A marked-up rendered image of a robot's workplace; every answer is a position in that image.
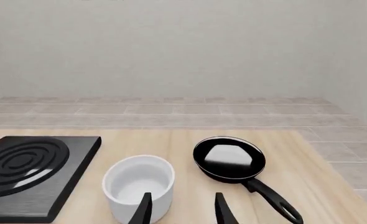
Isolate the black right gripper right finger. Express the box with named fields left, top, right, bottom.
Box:
left=215, top=192, right=240, bottom=224

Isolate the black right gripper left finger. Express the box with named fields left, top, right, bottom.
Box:
left=127, top=192, right=152, bottom=224

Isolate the white bowl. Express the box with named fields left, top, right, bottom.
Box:
left=101, top=154, right=175, bottom=223

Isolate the black frying pan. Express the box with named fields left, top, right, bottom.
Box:
left=192, top=136, right=305, bottom=224

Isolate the flat black stove plate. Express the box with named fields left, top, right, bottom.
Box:
left=0, top=136, right=103, bottom=223

